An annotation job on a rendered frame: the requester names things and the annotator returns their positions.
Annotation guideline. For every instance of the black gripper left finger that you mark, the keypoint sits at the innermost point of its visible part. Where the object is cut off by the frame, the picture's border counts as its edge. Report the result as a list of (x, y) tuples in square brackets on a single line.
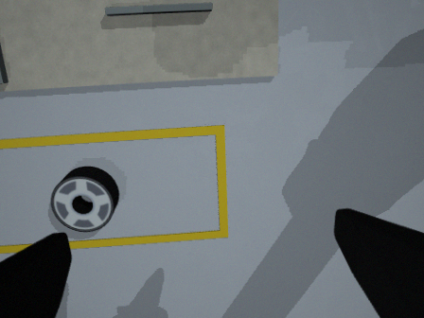
[(32, 281)]

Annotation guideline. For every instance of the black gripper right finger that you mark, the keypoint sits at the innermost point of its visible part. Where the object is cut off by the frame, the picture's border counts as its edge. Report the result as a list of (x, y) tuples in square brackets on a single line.
[(386, 259)]

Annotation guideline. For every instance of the yellow rectangular outline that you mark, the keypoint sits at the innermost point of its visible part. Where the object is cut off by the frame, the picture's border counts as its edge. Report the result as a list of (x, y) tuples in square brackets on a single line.
[(133, 135)]

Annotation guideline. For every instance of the black and grey wheel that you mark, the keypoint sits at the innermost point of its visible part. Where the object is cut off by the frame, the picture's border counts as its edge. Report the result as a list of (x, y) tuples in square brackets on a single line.
[(73, 211)]

